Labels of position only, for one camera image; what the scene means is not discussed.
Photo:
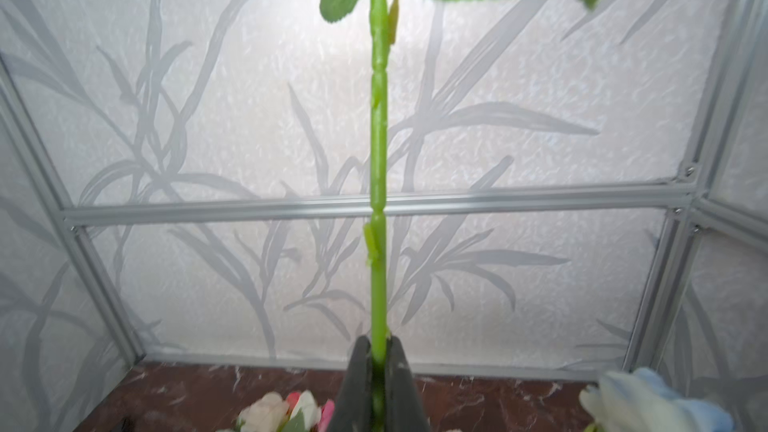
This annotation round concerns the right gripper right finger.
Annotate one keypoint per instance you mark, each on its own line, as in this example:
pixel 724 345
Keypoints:
pixel 404 407

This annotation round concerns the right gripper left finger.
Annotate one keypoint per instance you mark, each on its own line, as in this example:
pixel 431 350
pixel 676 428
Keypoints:
pixel 353 410

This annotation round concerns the white rose stem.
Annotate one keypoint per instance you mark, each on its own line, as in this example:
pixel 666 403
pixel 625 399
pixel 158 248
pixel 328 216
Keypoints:
pixel 642 401

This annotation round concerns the left flower bunch on table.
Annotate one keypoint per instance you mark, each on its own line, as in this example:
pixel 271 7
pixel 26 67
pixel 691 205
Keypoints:
pixel 298 411

